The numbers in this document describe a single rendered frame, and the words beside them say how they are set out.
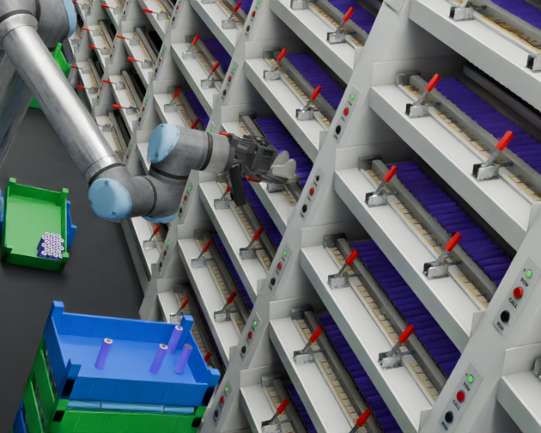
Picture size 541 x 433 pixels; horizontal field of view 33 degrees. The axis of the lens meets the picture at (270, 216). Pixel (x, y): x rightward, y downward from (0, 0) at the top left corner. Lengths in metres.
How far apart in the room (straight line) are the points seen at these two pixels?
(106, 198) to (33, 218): 1.24
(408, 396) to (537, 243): 0.40
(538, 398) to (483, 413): 0.10
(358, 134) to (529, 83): 0.53
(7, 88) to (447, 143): 1.18
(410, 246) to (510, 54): 0.39
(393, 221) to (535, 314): 0.48
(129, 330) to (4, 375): 0.71
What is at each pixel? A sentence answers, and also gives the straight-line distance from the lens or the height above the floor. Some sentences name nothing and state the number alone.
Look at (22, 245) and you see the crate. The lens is 3.08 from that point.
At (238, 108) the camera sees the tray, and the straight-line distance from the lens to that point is 2.59.
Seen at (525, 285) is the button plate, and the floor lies 1.06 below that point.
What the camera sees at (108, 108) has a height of 0.19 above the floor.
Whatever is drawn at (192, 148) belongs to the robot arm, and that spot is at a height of 0.84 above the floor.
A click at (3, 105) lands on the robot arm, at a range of 2.40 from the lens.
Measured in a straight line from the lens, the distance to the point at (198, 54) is 3.12.
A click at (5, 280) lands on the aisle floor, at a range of 2.93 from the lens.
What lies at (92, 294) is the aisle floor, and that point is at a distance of 2.99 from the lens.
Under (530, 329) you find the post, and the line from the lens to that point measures 1.39.
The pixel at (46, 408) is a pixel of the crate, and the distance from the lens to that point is 1.78.
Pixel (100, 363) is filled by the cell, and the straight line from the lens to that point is 1.80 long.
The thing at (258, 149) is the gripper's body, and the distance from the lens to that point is 2.06.
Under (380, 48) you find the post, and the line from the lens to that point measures 1.89.
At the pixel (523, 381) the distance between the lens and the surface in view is 1.41.
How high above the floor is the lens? 1.51
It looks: 22 degrees down
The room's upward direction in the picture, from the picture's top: 23 degrees clockwise
